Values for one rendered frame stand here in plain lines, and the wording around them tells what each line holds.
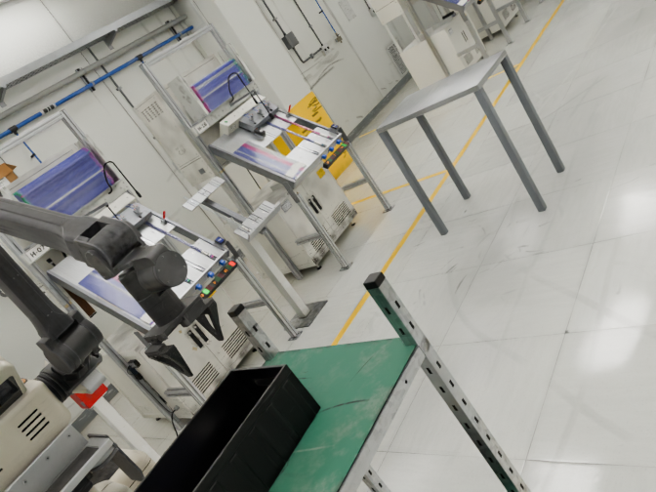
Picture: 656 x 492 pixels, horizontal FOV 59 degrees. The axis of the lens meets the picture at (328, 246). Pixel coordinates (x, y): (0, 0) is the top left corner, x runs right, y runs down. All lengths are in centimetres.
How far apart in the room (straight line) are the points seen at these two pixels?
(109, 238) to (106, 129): 471
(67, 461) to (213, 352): 233
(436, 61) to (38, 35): 415
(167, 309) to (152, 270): 10
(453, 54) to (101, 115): 385
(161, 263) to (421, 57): 649
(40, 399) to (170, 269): 63
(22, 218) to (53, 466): 60
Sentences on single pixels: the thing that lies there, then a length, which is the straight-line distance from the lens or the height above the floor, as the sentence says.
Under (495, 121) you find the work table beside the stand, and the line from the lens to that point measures 321.
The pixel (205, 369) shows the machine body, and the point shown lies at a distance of 370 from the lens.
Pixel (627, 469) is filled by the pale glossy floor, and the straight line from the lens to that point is 201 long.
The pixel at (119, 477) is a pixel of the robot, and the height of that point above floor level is 80.
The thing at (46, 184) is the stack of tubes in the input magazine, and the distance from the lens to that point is 363.
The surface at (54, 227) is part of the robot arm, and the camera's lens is 106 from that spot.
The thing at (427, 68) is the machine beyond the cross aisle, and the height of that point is 32.
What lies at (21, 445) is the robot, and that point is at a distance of 148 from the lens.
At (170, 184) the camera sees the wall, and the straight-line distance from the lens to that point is 579.
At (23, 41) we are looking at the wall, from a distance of 574.
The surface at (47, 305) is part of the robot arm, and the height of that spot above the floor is 135.
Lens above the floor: 151
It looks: 18 degrees down
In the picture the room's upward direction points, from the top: 35 degrees counter-clockwise
